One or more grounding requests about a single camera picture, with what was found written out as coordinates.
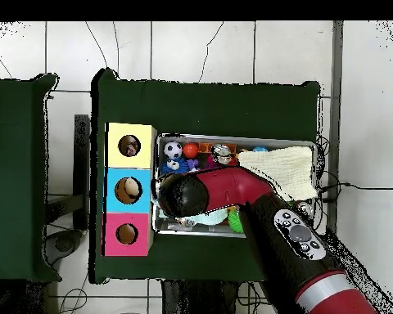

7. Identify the wooden box with three holes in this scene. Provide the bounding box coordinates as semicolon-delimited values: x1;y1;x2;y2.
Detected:
102;122;158;258

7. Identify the clear mesh bin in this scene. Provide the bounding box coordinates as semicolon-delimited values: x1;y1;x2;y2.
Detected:
151;132;318;238

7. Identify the blue spiky toy with eyes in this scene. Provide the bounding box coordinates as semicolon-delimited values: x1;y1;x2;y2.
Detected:
160;157;191;176

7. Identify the orange ball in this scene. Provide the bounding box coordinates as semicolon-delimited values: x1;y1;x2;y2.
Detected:
183;142;200;159

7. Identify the crushed silver can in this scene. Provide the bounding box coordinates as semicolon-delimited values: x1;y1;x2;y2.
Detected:
210;143;233;166

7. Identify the small soccer ball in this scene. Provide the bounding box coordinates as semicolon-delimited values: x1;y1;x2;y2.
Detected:
163;141;183;160

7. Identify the dark green table cloth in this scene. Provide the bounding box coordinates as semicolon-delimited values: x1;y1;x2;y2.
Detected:
88;67;323;289

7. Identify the cream waffle cloth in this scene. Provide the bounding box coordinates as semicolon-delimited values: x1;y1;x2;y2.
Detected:
237;146;318;201

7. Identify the green covered side table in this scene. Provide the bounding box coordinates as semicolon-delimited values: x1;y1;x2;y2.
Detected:
0;73;61;284

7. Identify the black cable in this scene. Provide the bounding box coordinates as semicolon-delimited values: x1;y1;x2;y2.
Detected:
317;182;393;191

